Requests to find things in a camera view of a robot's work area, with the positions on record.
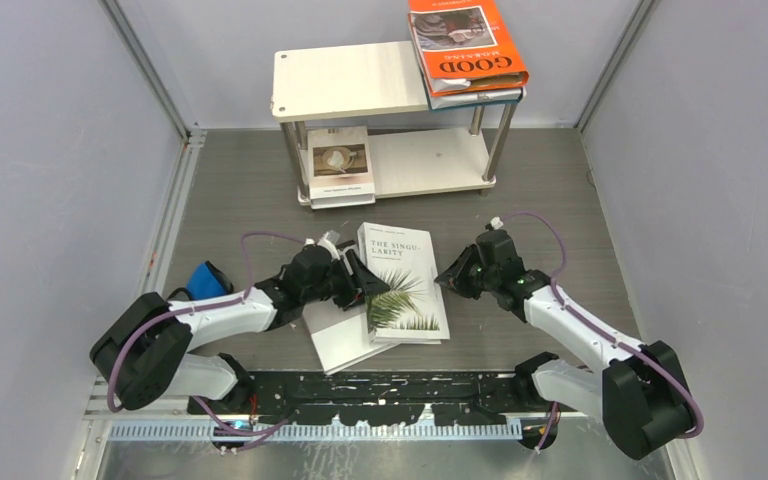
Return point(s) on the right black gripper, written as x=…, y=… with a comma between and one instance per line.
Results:
x=455, y=276

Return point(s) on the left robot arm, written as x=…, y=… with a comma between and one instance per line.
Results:
x=149, y=351

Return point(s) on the white coffee cover book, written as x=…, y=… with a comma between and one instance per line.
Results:
x=339, y=168

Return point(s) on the teal Humor book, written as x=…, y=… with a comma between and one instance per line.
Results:
x=474, y=99

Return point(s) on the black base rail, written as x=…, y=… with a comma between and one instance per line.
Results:
x=372, y=398

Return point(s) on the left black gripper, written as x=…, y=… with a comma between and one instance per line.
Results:
x=368, y=282

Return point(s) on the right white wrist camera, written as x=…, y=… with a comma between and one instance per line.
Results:
x=494, y=224

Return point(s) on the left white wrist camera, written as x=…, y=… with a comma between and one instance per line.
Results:
x=330, y=241

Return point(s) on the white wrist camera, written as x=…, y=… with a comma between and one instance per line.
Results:
x=330, y=241
x=494, y=224

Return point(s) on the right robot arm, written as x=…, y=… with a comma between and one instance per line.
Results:
x=637, y=391

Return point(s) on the orange book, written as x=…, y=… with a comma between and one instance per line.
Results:
x=464, y=46

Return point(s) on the grey white notebook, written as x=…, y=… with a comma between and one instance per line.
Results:
x=340, y=337

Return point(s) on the white two-tier shelf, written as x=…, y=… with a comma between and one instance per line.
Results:
x=343, y=82

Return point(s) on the white slotted cable duct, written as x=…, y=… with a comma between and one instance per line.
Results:
x=208, y=430

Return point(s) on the blue grey cloth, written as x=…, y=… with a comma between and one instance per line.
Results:
x=206, y=282

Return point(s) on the white palm leaf book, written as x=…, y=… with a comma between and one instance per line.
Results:
x=412, y=311

